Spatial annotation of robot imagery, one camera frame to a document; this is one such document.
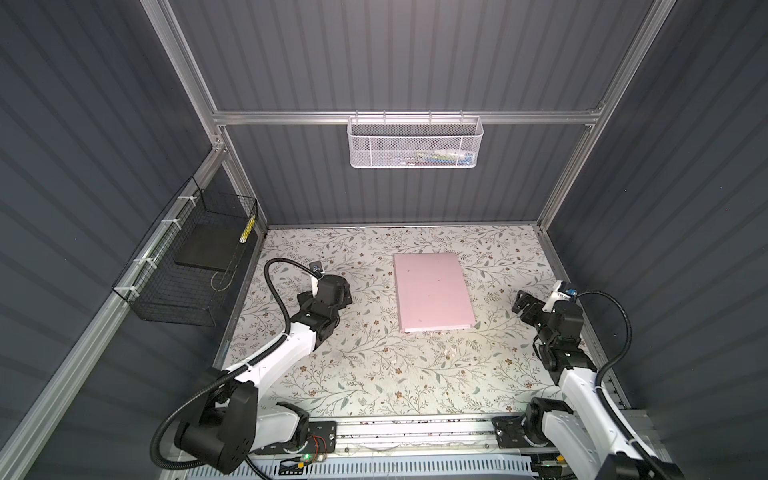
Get white wire mesh basket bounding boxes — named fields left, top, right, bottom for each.
left=346, top=115, right=484, bottom=169

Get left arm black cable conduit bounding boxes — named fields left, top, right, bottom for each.
left=148, top=257, right=322, bottom=480

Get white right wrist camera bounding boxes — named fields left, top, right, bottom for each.
left=542, top=280, right=578, bottom=313

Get floral table mat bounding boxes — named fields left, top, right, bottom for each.
left=224, top=225, right=560, bottom=417

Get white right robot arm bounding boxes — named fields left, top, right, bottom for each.
left=491, top=281, right=684, bottom=479

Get pens in white basket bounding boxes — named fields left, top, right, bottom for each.
left=392, top=149, right=476, bottom=168

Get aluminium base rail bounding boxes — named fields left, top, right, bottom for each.
left=158, top=410, right=682, bottom=480

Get pink file folder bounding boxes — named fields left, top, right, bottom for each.
left=393, top=253, right=476, bottom=333

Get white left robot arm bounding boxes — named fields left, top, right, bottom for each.
left=173, top=275, right=352, bottom=474

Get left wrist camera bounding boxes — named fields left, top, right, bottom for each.
left=309, top=261, right=324, bottom=276

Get white ventilation grille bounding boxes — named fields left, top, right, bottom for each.
left=252, top=454, right=539, bottom=479

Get black wire mesh basket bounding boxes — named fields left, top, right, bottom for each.
left=113, top=179, right=259, bottom=327

